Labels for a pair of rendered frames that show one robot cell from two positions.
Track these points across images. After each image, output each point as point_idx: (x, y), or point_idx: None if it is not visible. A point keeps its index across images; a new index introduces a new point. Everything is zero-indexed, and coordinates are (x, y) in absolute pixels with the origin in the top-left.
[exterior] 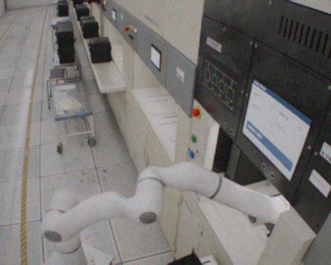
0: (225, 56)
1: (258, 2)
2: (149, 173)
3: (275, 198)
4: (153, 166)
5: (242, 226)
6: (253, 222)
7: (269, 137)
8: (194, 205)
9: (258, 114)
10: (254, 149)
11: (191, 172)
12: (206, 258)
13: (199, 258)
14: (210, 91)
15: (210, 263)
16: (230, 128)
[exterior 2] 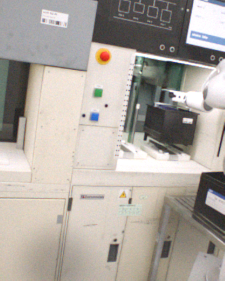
0: None
1: None
2: (224, 80)
3: (194, 92)
4: (220, 74)
5: (146, 162)
6: (211, 108)
7: (215, 33)
8: (108, 181)
9: (203, 21)
10: (200, 50)
11: None
12: (171, 198)
13: (173, 201)
14: (132, 22)
15: (177, 198)
16: (169, 47)
